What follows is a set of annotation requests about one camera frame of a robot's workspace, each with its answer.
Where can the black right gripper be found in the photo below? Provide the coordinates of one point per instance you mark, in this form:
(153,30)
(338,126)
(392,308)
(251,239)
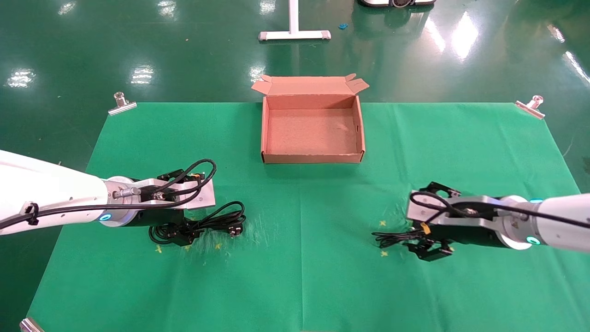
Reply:
(474,236)

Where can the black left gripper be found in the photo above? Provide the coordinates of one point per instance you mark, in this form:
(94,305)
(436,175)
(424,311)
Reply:
(156,218)

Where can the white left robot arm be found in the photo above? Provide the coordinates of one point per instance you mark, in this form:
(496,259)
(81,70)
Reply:
(46,184)

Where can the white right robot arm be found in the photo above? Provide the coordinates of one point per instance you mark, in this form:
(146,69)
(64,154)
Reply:
(562,226)

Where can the open brown cardboard box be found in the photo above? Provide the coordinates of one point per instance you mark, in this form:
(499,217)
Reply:
(311,133)

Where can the silver binder clip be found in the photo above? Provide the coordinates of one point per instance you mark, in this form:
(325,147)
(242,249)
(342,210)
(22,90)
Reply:
(530,109)
(30,326)
(122,107)

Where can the green table cloth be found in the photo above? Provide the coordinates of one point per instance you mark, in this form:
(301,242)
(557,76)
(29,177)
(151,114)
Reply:
(299,253)

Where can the white metal stand base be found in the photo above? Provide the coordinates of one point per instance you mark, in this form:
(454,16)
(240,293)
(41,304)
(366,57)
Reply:
(294,33)

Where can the black and white machine base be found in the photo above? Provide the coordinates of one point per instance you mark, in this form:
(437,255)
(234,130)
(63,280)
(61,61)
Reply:
(396,2)

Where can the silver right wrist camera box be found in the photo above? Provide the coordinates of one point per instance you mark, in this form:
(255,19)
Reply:
(424,212)

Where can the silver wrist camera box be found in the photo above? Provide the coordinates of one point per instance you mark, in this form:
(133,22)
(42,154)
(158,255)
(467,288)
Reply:
(424,212)
(203,196)

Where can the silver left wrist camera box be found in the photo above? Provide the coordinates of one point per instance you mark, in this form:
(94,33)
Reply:
(203,196)

